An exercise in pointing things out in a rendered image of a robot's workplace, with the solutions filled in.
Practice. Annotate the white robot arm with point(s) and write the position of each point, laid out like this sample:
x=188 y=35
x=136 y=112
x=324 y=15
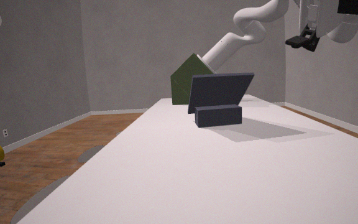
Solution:
x=255 y=33

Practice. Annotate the grey switch panel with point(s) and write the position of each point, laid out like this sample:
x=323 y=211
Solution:
x=214 y=98

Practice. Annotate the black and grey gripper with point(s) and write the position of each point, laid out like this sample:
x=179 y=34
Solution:
x=328 y=20

